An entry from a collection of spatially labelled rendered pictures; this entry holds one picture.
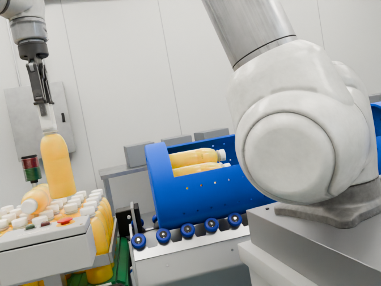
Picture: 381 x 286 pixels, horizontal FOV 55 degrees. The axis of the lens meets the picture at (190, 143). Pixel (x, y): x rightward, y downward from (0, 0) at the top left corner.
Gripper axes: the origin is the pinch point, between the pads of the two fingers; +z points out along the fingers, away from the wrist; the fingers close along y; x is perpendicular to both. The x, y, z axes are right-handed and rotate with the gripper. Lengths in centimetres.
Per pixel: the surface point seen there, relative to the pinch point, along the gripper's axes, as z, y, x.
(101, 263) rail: 40.6, -7.9, -7.6
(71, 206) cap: 26.7, 5.5, -0.5
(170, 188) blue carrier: 26.0, -1.3, -29.7
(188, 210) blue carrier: 34.0, 0.3, -33.8
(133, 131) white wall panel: 10, 348, -24
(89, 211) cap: 27.0, -5.3, -6.8
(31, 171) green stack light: 16, 46, 19
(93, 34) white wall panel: -112, 344, 1
